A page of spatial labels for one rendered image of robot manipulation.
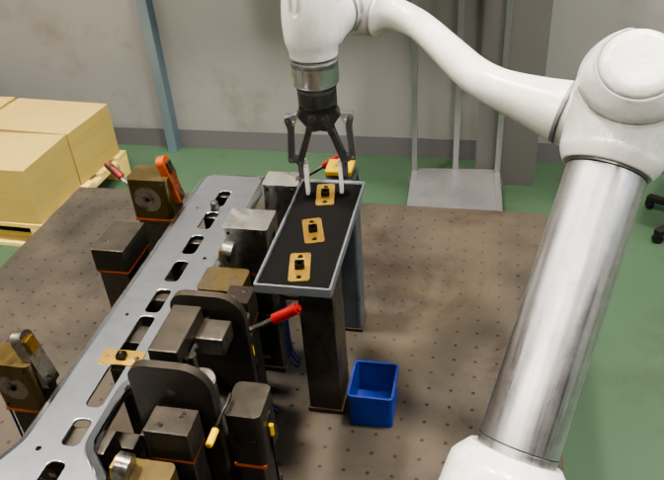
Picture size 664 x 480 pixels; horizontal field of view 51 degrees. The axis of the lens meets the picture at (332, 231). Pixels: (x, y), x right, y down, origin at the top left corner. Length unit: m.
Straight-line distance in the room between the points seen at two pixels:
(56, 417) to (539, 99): 0.96
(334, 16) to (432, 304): 0.89
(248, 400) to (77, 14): 3.46
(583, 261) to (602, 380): 1.87
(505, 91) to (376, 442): 0.80
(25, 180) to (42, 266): 1.30
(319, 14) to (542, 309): 0.65
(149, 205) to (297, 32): 0.78
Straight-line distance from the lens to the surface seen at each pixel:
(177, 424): 1.09
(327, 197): 1.45
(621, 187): 0.93
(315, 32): 1.27
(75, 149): 3.85
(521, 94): 1.14
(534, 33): 3.47
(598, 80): 0.91
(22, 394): 1.46
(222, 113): 4.22
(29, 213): 3.66
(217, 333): 1.16
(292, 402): 1.65
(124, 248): 1.65
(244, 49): 4.02
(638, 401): 2.72
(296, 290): 1.21
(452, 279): 1.97
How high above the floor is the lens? 1.91
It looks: 34 degrees down
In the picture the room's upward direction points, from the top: 4 degrees counter-clockwise
